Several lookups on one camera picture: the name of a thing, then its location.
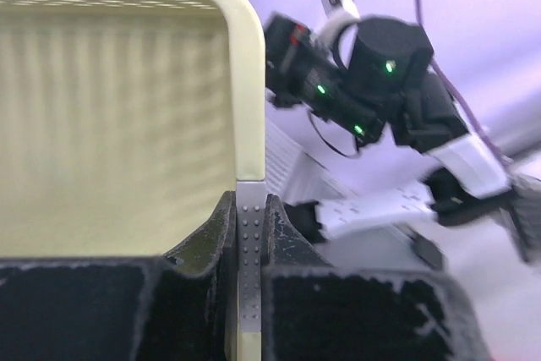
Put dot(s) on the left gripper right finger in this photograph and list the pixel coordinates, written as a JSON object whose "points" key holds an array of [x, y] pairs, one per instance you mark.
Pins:
{"points": [[312, 310]]}

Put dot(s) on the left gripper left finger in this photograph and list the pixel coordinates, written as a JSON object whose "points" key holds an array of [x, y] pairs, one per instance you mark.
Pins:
{"points": [[177, 306]]}

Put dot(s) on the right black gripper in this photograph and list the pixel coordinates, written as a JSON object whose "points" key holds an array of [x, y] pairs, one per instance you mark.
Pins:
{"points": [[297, 71]]}

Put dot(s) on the cream perforated basket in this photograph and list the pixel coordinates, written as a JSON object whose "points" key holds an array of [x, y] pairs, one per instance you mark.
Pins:
{"points": [[123, 122]]}

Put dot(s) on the white perforated basket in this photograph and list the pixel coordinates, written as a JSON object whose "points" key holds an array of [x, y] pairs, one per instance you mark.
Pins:
{"points": [[293, 175]]}

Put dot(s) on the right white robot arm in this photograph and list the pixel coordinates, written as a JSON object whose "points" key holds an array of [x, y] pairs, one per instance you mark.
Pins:
{"points": [[388, 83]]}

